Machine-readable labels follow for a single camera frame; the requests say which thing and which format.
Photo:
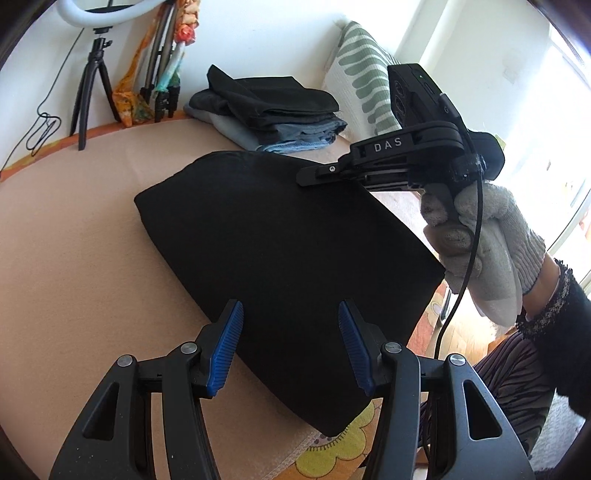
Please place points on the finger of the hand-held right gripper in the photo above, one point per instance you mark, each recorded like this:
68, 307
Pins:
332, 170
392, 183

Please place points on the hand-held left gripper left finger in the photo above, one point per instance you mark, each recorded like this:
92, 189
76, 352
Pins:
226, 350

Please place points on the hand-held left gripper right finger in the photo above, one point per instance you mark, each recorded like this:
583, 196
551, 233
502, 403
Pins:
355, 350

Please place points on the black pants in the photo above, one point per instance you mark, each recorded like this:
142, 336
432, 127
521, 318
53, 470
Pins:
286, 258

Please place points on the person's right hand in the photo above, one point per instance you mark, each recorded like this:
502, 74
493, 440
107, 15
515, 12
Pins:
498, 240

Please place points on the blue denim folded garment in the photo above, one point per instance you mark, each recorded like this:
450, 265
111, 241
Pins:
295, 143

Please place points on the black folded garment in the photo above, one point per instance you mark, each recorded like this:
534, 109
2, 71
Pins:
277, 97

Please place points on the green striped white pillow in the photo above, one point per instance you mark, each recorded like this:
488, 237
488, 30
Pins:
364, 69

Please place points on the person's striped trousers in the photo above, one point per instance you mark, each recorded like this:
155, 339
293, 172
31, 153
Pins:
517, 369

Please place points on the black folded tripod stand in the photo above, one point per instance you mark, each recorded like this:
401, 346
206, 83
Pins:
159, 104

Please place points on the teal patterned cloth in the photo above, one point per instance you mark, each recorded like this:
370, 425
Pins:
171, 69

